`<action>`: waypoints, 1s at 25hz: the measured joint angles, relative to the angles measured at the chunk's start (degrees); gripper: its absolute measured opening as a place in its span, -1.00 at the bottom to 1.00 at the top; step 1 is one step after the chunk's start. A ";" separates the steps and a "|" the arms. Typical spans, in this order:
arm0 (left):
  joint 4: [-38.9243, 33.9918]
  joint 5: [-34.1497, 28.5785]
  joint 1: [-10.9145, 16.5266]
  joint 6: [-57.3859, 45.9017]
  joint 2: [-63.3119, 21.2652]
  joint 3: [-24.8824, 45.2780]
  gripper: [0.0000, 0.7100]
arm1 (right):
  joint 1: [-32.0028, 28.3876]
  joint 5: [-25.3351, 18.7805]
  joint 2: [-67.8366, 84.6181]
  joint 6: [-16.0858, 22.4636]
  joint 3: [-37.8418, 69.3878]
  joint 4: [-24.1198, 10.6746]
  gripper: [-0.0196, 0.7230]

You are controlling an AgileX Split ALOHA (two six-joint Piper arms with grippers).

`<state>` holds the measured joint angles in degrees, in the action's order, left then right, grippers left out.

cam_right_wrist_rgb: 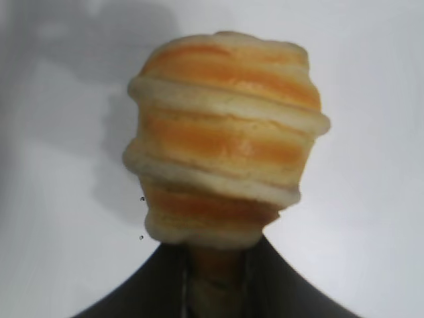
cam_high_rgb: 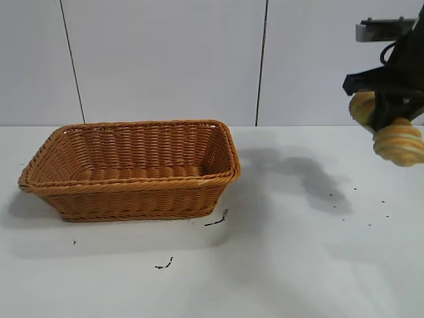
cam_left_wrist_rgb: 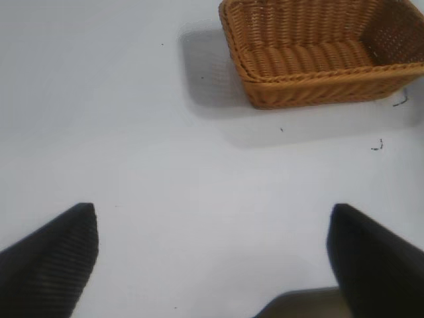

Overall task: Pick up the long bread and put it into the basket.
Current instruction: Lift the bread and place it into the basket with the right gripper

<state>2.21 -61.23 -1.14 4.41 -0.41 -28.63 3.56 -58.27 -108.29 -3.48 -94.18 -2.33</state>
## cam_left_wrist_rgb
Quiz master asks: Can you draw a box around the brown woven wicker basket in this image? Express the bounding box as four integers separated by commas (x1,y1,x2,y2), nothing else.
218,0,424,111

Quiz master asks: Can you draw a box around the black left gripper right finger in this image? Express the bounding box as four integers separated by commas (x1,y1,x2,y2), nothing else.
326,203,424,318

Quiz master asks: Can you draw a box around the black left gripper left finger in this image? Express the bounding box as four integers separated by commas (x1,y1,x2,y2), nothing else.
0,202,100,318

